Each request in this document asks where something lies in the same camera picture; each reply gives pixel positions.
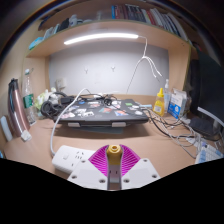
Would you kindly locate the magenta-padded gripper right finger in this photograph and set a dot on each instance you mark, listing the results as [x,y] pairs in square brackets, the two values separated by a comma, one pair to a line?
[143,170]

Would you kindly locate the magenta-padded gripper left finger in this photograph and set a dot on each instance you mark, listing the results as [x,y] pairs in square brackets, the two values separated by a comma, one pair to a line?
[83,171]

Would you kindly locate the yellow charger block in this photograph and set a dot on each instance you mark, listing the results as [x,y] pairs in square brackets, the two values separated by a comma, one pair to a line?
[114,156]

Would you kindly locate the white power strip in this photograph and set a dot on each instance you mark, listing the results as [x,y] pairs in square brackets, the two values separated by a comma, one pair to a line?
[66,157]

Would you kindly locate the grey laptop stand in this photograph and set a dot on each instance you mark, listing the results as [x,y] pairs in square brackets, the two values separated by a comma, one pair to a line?
[96,128]

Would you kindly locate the dark laptop with stickers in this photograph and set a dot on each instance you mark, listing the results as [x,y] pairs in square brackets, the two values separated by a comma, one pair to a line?
[100,113]

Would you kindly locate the yellow squeeze bottle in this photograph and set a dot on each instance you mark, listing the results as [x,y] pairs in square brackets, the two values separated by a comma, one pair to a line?
[159,105]

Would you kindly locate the blue white carton box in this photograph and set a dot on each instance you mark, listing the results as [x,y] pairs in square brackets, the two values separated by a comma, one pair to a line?
[176,105]

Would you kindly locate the black flat device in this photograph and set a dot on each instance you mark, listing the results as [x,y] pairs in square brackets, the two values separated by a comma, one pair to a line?
[201,126]

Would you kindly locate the black headphones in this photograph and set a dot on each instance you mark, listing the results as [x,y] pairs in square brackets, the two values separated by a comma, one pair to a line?
[46,108]

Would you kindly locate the clear pump bottle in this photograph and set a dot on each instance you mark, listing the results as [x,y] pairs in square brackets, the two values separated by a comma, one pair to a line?
[166,95]

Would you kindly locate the white green plush toy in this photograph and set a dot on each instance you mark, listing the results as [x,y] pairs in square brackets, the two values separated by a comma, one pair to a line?
[43,97]

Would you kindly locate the white rounded small device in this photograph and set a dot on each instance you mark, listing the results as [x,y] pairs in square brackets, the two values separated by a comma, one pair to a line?
[6,128]

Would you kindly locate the clear green-label water bottle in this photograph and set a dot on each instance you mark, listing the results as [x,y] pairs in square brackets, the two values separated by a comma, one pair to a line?
[28,100]

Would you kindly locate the maroon tall slim appliance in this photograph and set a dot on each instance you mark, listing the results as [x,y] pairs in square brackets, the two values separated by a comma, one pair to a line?
[17,110]

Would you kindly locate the black computer monitor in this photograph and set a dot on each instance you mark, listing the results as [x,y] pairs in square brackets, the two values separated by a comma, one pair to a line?
[211,86]

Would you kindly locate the white LED light bar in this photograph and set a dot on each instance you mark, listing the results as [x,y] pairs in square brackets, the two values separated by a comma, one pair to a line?
[100,37]

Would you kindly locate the white wall socket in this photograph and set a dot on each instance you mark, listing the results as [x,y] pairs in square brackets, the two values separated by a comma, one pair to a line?
[60,82]

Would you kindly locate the white wall hook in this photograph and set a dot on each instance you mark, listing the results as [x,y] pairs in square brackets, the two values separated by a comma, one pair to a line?
[113,68]
[86,69]

